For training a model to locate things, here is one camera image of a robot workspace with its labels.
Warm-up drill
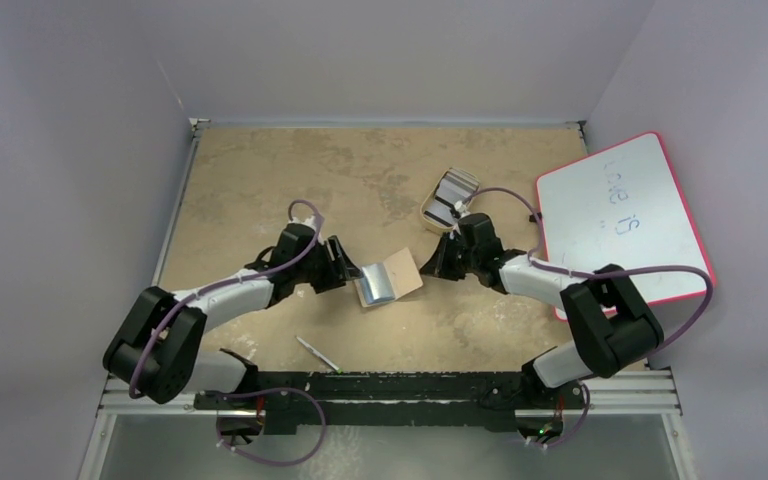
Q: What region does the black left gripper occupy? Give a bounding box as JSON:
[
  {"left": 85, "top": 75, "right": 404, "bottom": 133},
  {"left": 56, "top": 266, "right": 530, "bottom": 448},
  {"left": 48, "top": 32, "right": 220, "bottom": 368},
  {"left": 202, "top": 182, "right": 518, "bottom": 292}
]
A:
[{"left": 293, "top": 237, "right": 361, "bottom": 294}]

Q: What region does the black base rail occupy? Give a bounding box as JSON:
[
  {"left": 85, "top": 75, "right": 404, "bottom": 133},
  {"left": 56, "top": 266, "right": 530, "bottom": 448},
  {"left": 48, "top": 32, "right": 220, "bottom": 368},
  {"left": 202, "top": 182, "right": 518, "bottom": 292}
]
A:
[{"left": 195, "top": 371, "right": 586, "bottom": 435}]

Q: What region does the beige oval card tray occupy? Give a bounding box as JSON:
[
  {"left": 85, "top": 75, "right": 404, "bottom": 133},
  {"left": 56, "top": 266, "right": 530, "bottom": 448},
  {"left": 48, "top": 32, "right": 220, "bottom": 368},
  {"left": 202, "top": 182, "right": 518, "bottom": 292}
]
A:
[{"left": 420, "top": 167, "right": 482, "bottom": 234}]

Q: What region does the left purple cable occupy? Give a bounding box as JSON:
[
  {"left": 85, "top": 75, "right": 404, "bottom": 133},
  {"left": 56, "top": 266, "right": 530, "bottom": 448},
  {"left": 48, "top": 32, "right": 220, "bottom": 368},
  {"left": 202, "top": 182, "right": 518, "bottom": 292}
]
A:
[{"left": 128, "top": 199, "right": 326, "bottom": 401}]

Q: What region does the aluminium frame rail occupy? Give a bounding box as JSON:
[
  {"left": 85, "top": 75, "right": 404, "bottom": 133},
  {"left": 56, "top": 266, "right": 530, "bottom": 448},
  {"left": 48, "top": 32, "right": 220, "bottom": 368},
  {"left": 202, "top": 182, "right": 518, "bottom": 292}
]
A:
[{"left": 98, "top": 370, "right": 682, "bottom": 415}]

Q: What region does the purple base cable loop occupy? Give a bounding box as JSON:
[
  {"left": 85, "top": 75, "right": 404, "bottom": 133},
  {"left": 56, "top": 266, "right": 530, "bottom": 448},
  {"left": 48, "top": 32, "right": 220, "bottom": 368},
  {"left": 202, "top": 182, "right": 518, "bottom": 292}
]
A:
[{"left": 214, "top": 387, "right": 330, "bottom": 468}]

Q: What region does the stack of white cards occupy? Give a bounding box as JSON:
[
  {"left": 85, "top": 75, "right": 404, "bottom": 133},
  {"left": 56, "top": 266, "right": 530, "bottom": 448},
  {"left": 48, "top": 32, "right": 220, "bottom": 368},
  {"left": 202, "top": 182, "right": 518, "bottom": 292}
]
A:
[{"left": 425, "top": 169, "right": 479, "bottom": 225}]

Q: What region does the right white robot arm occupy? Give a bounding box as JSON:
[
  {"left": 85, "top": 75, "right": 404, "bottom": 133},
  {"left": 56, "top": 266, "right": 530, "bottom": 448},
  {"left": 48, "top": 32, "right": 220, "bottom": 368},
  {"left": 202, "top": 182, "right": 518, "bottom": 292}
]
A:
[{"left": 420, "top": 213, "right": 664, "bottom": 407}]

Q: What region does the silver pen on table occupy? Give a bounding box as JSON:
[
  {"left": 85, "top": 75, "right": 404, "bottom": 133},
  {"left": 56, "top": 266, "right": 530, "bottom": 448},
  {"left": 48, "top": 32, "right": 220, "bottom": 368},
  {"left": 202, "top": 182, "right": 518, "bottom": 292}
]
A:
[{"left": 296, "top": 336, "right": 343, "bottom": 373}]

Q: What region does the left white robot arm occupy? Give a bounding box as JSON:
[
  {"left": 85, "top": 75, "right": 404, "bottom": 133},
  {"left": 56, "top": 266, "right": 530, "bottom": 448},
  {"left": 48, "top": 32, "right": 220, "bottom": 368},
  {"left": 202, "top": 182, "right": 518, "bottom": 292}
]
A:
[{"left": 102, "top": 222, "right": 361, "bottom": 409}]

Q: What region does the pink framed whiteboard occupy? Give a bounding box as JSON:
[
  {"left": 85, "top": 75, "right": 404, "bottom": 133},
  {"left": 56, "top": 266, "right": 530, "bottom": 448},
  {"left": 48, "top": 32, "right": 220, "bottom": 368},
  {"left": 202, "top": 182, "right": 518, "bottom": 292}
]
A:
[{"left": 534, "top": 131, "right": 717, "bottom": 323}]

